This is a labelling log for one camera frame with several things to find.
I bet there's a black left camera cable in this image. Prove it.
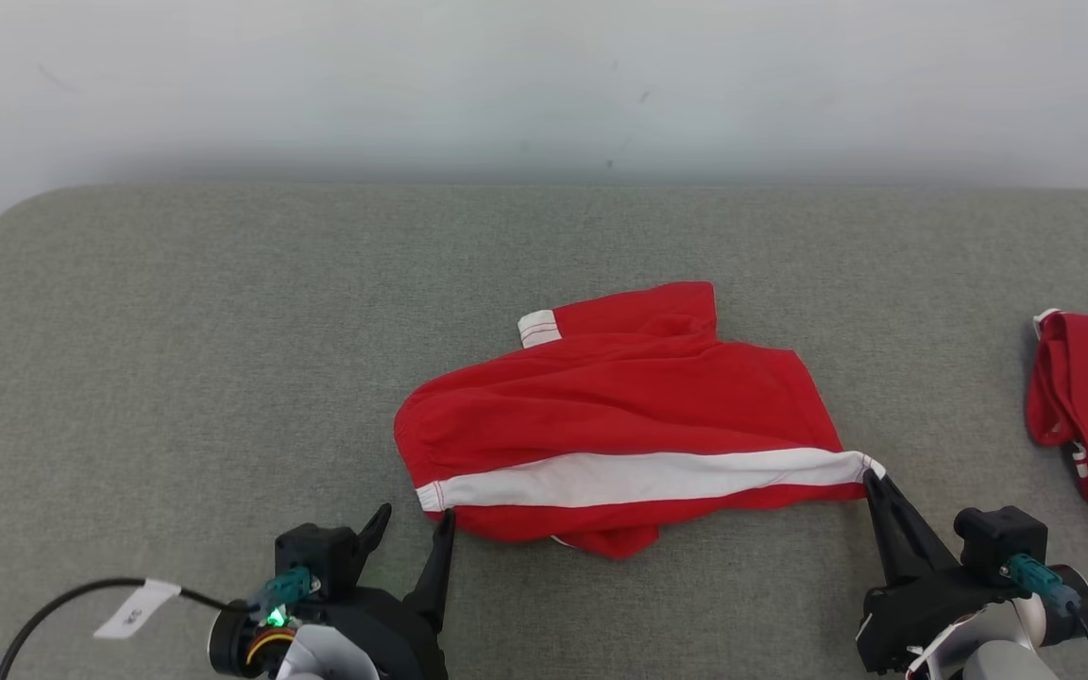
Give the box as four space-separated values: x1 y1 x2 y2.
0 577 254 680

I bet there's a white left cable label tag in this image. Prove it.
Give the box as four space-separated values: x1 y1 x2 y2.
93 578 182 641

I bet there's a red shorts white stripe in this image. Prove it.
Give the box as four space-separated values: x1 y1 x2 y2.
393 280 888 560

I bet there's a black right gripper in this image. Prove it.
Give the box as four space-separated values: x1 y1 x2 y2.
855 468 1019 677

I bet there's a teal right camera connector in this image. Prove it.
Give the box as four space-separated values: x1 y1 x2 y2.
1001 553 1084 616

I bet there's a teal camera connector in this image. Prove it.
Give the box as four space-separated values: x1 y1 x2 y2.
1001 553 1084 616
246 566 324 616

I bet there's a teal left camera connector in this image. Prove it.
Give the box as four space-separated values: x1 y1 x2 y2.
246 566 324 616

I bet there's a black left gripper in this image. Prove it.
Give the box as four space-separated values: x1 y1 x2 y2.
315 502 457 680

